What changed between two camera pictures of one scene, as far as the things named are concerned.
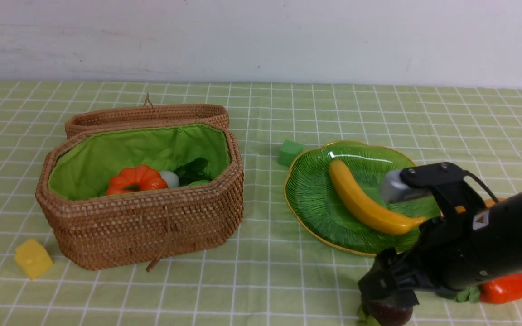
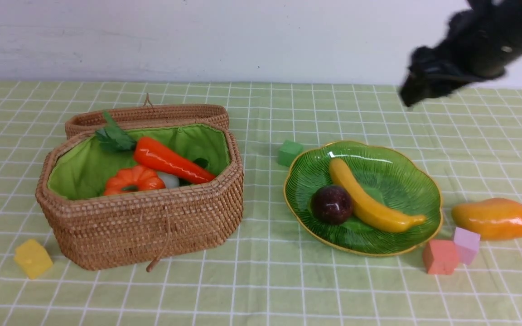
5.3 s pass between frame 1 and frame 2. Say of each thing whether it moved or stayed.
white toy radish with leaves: stayed
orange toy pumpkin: stayed
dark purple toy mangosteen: moved
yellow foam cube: stayed
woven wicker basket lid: stayed
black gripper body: moved
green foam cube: stayed
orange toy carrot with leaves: moved
